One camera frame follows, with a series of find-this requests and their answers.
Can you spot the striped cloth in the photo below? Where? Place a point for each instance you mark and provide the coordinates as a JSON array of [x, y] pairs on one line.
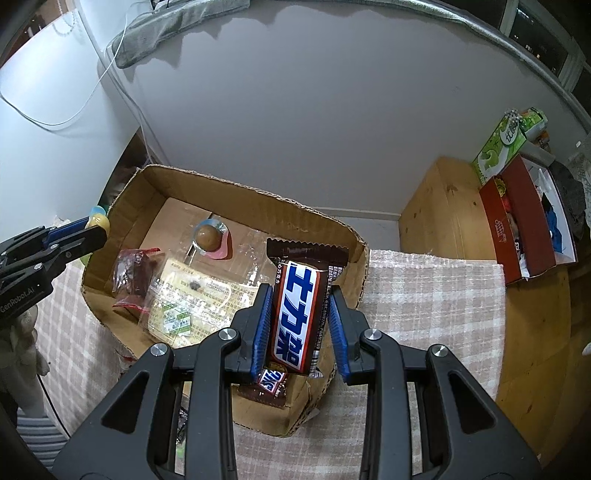
[[39, 443]]

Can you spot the red storage box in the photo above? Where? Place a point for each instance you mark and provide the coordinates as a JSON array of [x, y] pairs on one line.
[[521, 217]]

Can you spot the dark bag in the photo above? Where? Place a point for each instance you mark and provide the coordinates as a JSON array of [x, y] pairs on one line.
[[570, 189]]

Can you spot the red snack packet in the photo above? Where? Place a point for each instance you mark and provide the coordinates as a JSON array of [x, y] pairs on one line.
[[131, 277]]

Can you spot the cardboard box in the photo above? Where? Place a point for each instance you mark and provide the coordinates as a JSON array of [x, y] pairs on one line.
[[184, 194]]

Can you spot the white window frame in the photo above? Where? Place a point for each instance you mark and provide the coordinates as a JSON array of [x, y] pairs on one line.
[[571, 69]]

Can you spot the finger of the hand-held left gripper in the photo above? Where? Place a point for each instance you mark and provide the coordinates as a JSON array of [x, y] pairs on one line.
[[83, 240], [67, 230]]

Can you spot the blue cloth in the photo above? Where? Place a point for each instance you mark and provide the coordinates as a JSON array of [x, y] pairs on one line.
[[554, 226]]

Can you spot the clear cracker packet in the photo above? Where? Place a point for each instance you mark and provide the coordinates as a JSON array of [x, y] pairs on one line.
[[198, 295]]

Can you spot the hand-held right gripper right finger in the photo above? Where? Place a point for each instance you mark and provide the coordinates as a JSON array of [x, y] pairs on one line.
[[336, 341]]

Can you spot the brown jelly cup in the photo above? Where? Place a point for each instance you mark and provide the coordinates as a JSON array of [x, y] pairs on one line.
[[207, 235]]

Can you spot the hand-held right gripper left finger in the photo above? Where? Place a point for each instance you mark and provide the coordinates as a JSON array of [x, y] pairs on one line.
[[264, 332]]

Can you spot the brown chocolate bar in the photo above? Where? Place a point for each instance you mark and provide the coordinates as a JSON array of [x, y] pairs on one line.
[[298, 318], [270, 385]]

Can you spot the green carton box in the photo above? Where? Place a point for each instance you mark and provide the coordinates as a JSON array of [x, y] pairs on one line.
[[496, 152]]

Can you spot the yellow jelly cup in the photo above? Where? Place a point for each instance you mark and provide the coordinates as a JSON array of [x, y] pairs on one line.
[[99, 219]]

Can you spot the white figurine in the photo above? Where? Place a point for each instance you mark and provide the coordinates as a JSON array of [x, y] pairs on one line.
[[23, 350]]

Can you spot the plaid tablecloth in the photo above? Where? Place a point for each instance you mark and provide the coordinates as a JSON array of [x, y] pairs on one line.
[[415, 295]]

